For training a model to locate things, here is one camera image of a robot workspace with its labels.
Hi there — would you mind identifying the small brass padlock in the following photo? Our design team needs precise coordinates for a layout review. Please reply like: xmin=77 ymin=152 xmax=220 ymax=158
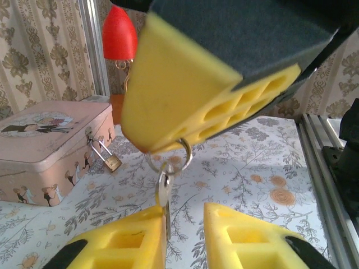
xmin=86 ymin=136 xmax=123 ymax=174

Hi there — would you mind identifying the pink cartoon tin box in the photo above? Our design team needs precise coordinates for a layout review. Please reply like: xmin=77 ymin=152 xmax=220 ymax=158
xmin=0 ymin=100 xmax=116 ymax=208

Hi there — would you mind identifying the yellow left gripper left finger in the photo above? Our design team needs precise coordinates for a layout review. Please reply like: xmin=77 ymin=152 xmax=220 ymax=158
xmin=42 ymin=206 xmax=166 ymax=269

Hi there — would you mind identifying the aluminium frame corner post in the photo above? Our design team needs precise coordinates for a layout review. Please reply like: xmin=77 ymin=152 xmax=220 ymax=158
xmin=77 ymin=0 xmax=110 ymax=98

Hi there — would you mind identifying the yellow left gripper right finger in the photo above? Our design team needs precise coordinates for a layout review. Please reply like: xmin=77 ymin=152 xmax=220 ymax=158
xmin=203 ymin=202 xmax=337 ymax=269

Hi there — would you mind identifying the long aluminium mounting rail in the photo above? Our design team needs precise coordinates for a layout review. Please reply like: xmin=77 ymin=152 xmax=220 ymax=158
xmin=294 ymin=113 xmax=351 ymax=269

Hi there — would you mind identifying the red wine glass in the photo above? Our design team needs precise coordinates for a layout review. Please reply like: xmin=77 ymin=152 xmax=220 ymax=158
xmin=102 ymin=5 xmax=139 ymax=61

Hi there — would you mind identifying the silver key ring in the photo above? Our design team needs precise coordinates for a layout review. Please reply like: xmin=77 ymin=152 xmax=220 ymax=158
xmin=145 ymin=137 xmax=194 ymax=177

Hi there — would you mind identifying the silver key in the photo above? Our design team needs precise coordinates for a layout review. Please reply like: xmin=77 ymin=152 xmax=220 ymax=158
xmin=155 ymin=164 xmax=172 ymax=242

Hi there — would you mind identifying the floral patterned table cover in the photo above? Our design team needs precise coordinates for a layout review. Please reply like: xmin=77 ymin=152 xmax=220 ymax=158
xmin=0 ymin=114 xmax=332 ymax=269

